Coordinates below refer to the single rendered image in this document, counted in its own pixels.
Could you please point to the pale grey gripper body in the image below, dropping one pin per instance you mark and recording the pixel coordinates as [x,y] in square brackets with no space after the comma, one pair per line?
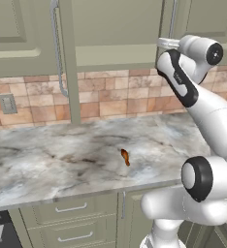
[166,42]

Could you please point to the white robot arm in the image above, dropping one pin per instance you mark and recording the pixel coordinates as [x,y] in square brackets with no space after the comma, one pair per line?
[215,119]

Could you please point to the green upper cabinet door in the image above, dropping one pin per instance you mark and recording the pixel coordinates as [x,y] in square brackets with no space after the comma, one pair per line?
[209,16]
[18,32]

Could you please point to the green upper cabinet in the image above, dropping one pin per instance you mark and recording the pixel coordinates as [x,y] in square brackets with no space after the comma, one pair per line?
[115,29]

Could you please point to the brown raw meat piece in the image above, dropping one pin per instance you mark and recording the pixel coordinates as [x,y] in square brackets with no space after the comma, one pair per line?
[125,157]

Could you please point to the green lower cabinet door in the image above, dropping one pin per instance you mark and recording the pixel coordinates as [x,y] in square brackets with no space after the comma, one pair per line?
[133,223]

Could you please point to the green drawer front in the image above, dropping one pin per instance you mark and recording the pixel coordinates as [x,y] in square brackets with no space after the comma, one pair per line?
[102,231]
[99,206]

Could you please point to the black oven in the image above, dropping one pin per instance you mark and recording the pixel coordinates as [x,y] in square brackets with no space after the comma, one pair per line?
[0,231]

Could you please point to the grey wall outlet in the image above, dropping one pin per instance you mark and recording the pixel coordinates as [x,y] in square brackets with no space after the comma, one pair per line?
[7,103]

